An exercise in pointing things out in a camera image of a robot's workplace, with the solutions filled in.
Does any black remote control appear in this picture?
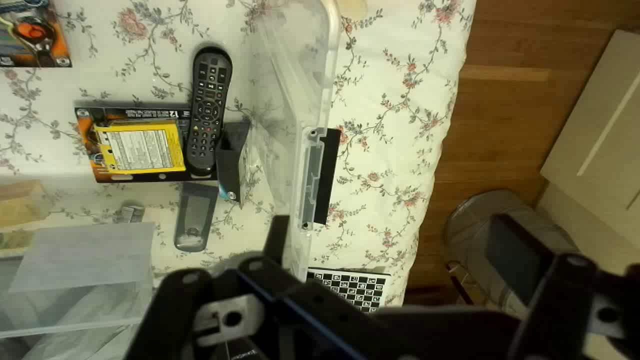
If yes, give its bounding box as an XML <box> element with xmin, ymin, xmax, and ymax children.
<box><xmin>184</xmin><ymin>46</ymin><xmax>234</xmax><ymax>178</ymax></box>

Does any black container latch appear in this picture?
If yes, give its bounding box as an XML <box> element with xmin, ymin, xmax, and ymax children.
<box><xmin>299</xmin><ymin>126</ymin><xmax>343</xmax><ymax>228</ymax></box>

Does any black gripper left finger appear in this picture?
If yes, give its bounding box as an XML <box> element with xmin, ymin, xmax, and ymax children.
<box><xmin>125</xmin><ymin>213</ymin><xmax>301</xmax><ymax>360</ymax></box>

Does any small black box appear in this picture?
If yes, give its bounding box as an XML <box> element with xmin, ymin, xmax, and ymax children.
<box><xmin>213</xmin><ymin>117</ymin><xmax>253</xmax><ymax>203</ymax></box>

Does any white cabinet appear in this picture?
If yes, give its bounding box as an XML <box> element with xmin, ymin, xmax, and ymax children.
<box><xmin>537</xmin><ymin>27</ymin><xmax>640</xmax><ymax>257</ymax></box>

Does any grey cylindrical bin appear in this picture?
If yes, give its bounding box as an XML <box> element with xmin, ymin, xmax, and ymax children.
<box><xmin>443</xmin><ymin>190</ymin><xmax>581</xmax><ymax>318</ymax></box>

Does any clear plastic storage container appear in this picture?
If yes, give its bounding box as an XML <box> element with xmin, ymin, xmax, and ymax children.
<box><xmin>0</xmin><ymin>0</ymin><xmax>345</xmax><ymax>360</ymax></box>

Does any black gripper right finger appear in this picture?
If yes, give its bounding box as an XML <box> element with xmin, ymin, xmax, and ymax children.
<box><xmin>483</xmin><ymin>212</ymin><xmax>601</xmax><ymax>360</ymax></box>

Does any floral bedsheet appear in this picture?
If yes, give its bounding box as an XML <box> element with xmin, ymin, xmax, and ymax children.
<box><xmin>0</xmin><ymin>0</ymin><xmax>477</xmax><ymax>307</ymax></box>

